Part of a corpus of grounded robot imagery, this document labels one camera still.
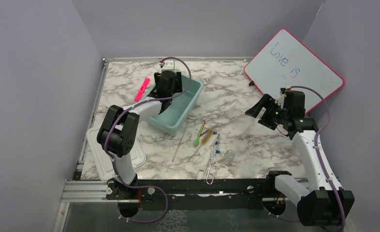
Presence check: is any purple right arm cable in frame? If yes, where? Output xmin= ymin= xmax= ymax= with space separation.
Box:
xmin=263 ymin=86 xmax=347 ymax=232

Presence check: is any pink framed whiteboard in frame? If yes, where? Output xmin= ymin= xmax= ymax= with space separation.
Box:
xmin=244 ymin=29 xmax=345 ymax=113

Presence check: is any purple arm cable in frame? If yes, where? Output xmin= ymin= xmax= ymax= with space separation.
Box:
xmin=263 ymin=86 xmax=347 ymax=232
xmin=103 ymin=57 xmax=193 ymax=224

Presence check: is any teal plastic bin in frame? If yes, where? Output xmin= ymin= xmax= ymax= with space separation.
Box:
xmin=146 ymin=74 xmax=204 ymax=137

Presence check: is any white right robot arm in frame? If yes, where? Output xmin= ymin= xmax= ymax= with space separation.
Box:
xmin=245 ymin=90 xmax=354 ymax=232

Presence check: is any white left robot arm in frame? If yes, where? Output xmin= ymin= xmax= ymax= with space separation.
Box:
xmin=96 ymin=70 xmax=202 ymax=199

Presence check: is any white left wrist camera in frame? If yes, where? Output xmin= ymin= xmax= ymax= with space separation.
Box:
xmin=160 ymin=60 xmax=176 ymax=72

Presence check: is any red yellow green spatula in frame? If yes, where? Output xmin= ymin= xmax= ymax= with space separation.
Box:
xmin=193 ymin=121 xmax=206 ymax=146

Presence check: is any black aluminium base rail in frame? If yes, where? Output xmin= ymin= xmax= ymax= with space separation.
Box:
xmin=73 ymin=171 xmax=296 ymax=212

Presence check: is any white plastic bin lid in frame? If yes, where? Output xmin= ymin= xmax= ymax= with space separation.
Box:
xmin=86 ymin=126 xmax=147 ymax=183

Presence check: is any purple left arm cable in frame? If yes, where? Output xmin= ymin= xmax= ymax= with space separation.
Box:
xmin=103 ymin=57 xmax=193 ymax=224

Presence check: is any pink highlighter marker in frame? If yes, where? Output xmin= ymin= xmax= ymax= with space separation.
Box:
xmin=134 ymin=77 xmax=150 ymax=102

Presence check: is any brown test tube brush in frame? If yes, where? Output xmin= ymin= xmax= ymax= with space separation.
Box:
xmin=187 ymin=128 xmax=214 ymax=161

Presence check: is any small clear glass flask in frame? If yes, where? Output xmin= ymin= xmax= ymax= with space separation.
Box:
xmin=223 ymin=150 xmax=235 ymax=165

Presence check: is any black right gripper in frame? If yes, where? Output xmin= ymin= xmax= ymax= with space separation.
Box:
xmin=246 ymin=93 xmax=290 ymax=131

